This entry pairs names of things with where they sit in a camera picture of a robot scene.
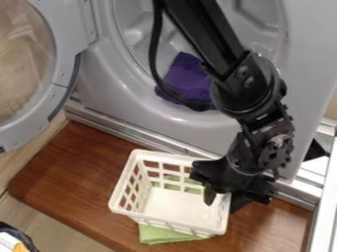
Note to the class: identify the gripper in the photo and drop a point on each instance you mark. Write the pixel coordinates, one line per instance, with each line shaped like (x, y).
(245, 167)

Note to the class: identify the white basket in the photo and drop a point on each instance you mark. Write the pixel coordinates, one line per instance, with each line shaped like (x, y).
(175, 210)

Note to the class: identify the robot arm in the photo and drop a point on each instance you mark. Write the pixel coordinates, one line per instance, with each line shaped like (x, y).
(206, 32)

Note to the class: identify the green cloth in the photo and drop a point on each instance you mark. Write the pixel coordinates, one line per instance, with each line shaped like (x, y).
(159, 236)

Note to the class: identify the purple cloth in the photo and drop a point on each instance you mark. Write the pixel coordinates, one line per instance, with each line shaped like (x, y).
(188, 80)

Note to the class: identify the washing machine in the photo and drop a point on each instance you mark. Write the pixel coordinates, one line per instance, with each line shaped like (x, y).
(109, 98)

